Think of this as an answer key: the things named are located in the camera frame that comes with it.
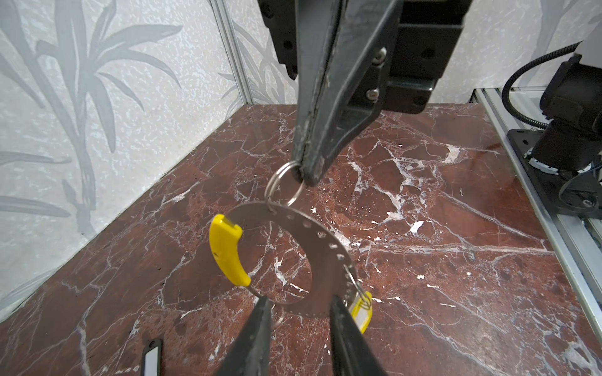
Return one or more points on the key with yellow cap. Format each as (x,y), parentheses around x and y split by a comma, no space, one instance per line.
(361,312)

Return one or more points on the silver keyring band yellow tag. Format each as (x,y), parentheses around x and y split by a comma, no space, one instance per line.
(272,249)

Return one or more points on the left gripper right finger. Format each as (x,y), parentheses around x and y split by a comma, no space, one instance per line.
(351,354)

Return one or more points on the small black white key fob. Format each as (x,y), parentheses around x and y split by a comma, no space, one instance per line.
(151,358)

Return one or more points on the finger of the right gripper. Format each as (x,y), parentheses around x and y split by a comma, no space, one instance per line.
(317,25)
(357,73)

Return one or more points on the aluminium front rail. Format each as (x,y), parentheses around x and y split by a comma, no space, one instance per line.
(575,239)

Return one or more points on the aluminium cage frame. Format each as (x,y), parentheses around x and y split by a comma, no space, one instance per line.
(227,33)

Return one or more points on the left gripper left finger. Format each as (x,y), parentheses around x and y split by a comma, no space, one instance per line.
(250,353)

